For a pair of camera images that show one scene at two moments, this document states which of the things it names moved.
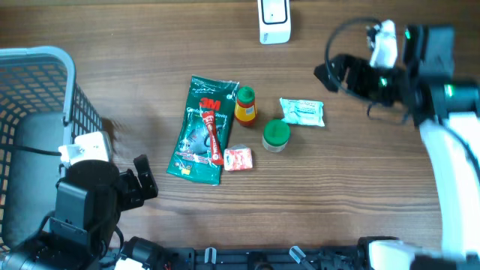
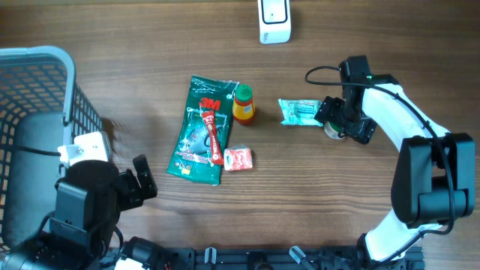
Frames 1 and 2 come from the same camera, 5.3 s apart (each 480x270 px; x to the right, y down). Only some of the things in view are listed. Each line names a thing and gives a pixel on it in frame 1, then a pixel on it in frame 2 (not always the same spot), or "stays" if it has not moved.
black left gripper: x=135 y=196 stays
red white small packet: x=238 y=157 stays
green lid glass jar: x=276 y=135 to x=332 y=130
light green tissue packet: x=303 y=112 stays
